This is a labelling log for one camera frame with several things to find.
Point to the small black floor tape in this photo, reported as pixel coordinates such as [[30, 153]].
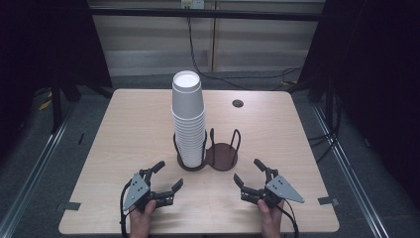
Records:
[[81, 139]]

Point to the black stand leg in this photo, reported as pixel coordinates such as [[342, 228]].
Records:
[[56, 105], [329, 105]]

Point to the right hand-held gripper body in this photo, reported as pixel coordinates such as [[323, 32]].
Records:
[[280, 188]]

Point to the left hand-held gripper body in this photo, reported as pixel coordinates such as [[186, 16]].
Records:
[[137, 190]]

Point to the stack of white paper cups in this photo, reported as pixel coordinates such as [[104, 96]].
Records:
[[188, 109]]

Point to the person's right hand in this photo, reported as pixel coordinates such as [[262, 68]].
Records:
[[270, 221]]

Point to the black horizontal bar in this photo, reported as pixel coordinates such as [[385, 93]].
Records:
[[204, 14]]

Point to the round dark table grommet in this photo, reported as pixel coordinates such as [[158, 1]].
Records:
[[237, 103]]

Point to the white wall outlet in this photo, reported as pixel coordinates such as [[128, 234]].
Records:
[[193, 4]]

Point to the grey tape strip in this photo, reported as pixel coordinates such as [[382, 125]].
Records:
[[328, 200], [69, 206]]

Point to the black curtain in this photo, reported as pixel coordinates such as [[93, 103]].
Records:
[[46, 49], [373, 82]]

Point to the metal floor rail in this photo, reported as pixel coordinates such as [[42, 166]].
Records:
[[350, 172], [36, 172]]

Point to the yellow floor tape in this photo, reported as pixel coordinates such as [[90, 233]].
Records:
[[45, 105]]

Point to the person's left hand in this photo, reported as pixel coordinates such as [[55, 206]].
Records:
[[142, 221]]

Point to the dark double cup holder rack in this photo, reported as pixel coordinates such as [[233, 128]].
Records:
[[224, 158]]

